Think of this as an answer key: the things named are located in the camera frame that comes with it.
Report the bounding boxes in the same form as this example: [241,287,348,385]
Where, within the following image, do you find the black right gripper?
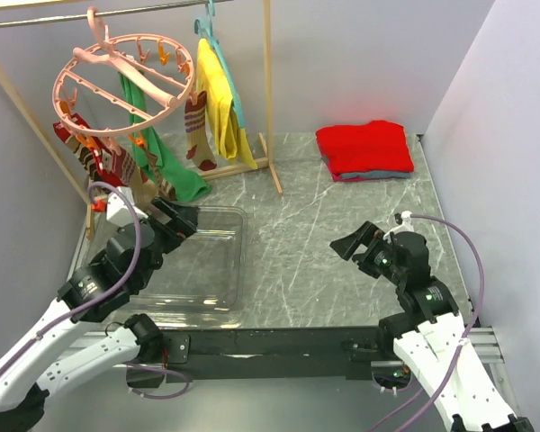
[330,220,406,285]

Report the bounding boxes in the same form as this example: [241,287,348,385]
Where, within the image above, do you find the beige purple striped sock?
[184,91,217,171]

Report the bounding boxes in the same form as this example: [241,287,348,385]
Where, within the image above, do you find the pink round clip hanger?
[51,6,195,138]

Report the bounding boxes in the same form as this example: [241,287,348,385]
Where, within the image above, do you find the brown striped sock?
[132,146,176,208]

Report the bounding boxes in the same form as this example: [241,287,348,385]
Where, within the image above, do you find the red patterned sock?
[52,113,102,160]

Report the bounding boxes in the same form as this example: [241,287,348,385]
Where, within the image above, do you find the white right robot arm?
[330,211,533,431]

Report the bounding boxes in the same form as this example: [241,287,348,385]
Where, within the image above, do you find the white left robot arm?
[0,198,199,431]

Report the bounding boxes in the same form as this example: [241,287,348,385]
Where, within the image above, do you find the teal clothes hanger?
[193,0,246,129]

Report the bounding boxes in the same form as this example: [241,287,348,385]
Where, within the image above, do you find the green cloth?
[119,72,212,203]

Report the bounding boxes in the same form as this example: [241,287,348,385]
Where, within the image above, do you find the grey folded shirt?
[321,154,413,183]

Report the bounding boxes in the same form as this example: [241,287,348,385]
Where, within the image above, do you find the clear plastic bin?
[118,206,248,315]

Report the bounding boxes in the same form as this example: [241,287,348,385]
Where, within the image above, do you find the red folded shirt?
[315,120,414,172]

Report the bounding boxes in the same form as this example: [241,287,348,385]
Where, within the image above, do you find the black base beam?
[134,326,403,381]

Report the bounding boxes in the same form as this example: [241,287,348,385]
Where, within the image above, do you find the yellow cloth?
[197,39,258,169]

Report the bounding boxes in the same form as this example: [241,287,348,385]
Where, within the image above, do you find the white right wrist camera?
[383,211,414,242]

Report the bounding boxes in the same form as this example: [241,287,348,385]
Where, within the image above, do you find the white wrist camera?
[90,186,140,227]
[383,211,414,242]

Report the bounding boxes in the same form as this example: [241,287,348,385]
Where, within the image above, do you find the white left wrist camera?
[90,186,140,227]

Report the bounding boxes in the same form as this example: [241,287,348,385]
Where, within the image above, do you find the wooden clothes rack frame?
[0,1,283,240]

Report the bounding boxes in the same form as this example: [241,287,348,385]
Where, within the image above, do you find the aluminium rail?
[468,327,505,365]

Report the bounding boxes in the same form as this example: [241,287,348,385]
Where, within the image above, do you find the metal hanging rail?
[0,0,227,29]

